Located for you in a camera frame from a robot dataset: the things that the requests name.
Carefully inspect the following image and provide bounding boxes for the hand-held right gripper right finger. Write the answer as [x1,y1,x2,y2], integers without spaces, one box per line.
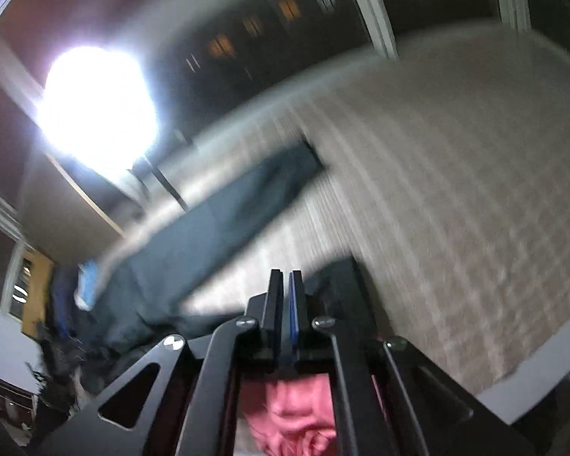
[289,270,538,456]

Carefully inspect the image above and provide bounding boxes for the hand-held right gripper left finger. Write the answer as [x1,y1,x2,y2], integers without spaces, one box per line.
[27,269,284,456]

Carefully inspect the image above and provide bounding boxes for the dark pants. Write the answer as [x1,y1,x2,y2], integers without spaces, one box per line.
[78,141,378,359]

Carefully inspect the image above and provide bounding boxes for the pink cloth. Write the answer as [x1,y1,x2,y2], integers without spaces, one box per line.
[239,374,339,456]

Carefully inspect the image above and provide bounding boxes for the light blue cloth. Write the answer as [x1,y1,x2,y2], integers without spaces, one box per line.
[74,259,106,309]

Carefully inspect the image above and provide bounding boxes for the beige checkered blanket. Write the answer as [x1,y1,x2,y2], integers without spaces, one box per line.
[180,21,570,397]

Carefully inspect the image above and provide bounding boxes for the dark cloth pile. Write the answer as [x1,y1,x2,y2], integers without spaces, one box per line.
[26,266,106,414]

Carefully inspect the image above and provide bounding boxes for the bright lamp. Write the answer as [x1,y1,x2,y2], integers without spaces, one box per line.
[35,46,161,174]

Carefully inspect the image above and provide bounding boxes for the dark window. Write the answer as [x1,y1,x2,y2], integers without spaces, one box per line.
[159,0,378,110]

